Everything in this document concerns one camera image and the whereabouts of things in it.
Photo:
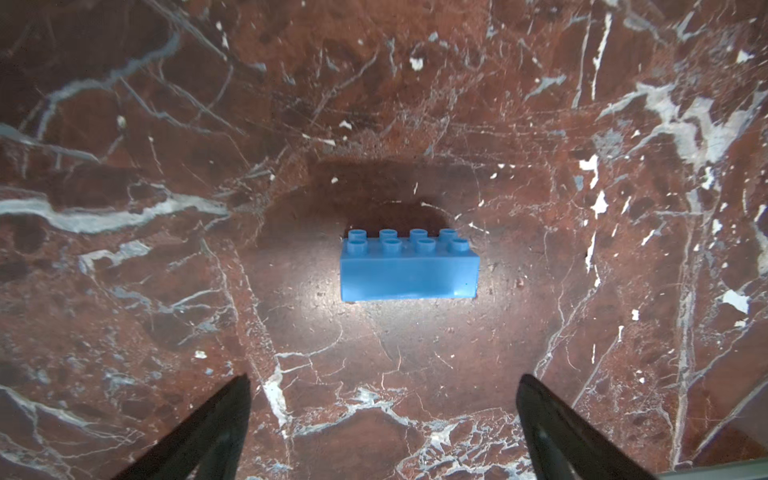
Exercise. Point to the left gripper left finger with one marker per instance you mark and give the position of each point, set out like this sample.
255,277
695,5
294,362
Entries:
207,445

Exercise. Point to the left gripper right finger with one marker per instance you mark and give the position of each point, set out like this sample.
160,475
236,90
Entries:
563,445

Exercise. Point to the blue lego brick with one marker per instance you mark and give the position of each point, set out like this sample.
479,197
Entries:
417,266

